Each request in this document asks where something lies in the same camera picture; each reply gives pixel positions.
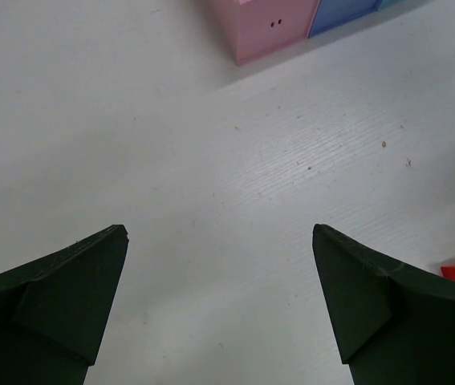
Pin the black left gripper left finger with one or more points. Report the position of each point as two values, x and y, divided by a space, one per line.
54 310

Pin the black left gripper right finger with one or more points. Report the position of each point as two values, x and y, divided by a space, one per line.
393 322

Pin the three-compartment colour sorting tray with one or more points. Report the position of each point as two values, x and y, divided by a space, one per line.
257 28

